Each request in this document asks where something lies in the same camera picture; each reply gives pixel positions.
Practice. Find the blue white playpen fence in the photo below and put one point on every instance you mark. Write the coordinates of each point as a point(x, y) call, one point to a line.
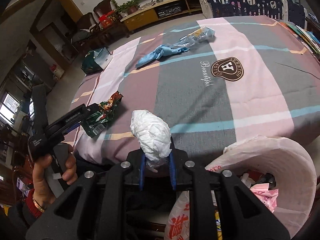
point(250, 2)

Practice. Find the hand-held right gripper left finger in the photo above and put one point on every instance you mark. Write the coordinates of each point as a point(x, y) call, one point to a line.
point(110, 205)

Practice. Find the clear plastic bag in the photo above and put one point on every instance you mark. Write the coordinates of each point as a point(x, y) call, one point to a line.
point(195, 37)

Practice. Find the black audio receiver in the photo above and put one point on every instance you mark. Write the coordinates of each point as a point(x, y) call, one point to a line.
point(168, 11)

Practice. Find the red gift box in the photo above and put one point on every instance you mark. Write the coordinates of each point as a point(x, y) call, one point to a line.
point(107, 20)

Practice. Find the row of picture books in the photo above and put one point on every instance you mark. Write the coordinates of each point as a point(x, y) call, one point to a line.
point(302, 37)

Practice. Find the green snack wrapper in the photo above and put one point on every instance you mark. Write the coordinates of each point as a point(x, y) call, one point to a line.
point(100, 122)

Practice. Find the person's left hand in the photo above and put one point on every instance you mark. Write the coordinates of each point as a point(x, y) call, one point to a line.
point(42, 180)

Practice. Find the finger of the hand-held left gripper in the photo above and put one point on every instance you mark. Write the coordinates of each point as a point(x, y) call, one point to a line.
point(92, 108)
point(72, 128)

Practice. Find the white red sack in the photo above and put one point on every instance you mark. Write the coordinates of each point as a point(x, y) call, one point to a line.
point(57, 73)

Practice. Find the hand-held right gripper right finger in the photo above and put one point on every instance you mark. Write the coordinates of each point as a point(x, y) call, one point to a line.
point(212, 205)

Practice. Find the person's left forearm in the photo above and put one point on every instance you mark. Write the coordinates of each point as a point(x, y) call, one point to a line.
point(25, 212)

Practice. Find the blue cloth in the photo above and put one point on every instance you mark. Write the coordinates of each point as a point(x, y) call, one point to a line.
point(155, 55)

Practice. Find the potted green plant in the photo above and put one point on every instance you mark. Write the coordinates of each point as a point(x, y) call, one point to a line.
point(127, 6)

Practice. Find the dark wooden armchair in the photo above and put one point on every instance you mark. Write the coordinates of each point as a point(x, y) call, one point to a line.
point(105, 6)
point(86, 22)

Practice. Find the yellow wooden TV cabinet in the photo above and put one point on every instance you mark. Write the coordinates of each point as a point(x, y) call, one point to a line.
point(140, 21)

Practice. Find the white mesh waste bin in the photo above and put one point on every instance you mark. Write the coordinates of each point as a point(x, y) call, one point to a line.
point(287, 160)

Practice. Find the white tissue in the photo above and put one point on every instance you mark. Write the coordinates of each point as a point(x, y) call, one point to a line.
point(150, 135)

